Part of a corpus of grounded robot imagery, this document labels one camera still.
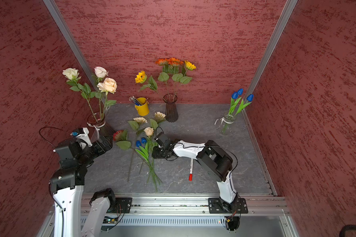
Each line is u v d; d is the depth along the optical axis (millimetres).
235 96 875
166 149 701
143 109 1106
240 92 874
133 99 1021
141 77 790
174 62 852
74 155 492
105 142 618
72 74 775
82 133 589
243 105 874
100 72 771
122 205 737
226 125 997
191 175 844
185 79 915
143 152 913
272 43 847
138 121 1033
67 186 432
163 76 917
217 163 495
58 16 739
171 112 1027
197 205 757
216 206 736
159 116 1063
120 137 948
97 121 881
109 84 682
